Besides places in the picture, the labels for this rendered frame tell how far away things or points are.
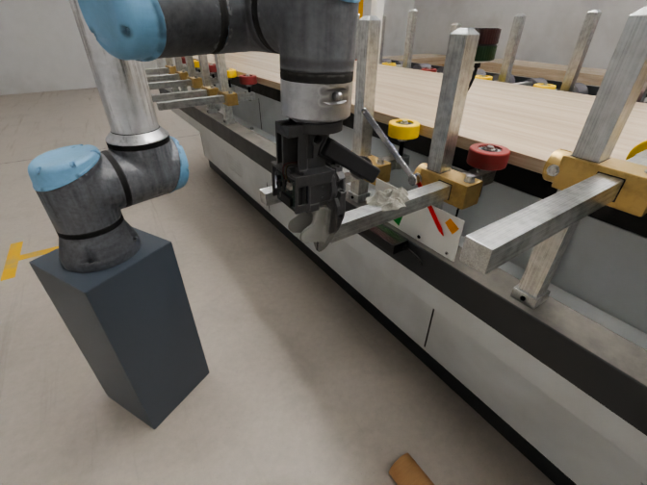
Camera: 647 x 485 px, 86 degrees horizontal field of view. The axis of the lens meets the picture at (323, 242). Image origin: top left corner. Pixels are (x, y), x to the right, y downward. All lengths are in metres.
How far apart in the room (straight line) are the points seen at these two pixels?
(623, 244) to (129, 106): 1.09
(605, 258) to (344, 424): 0.89
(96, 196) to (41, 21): 7.30
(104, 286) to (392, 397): 0.98
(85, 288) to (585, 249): 1.12
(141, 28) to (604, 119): 0.56
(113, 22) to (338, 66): 0.23
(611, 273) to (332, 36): 0.71
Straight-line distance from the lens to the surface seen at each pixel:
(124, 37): 0.44
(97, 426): 1.50
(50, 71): 8.26
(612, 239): 0.88
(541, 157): 0.84
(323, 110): 0.43
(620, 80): 0.60
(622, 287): 0.91
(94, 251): 1.02
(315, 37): 0.42
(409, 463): 1.18
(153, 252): 1.05
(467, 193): 0.72
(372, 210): 0.60
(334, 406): 1.33
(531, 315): 0.72
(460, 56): 0.71
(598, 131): 0.61
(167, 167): 1.02
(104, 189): 0.98
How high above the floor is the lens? 1.14
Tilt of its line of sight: 33 degrees down
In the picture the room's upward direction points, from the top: straight up
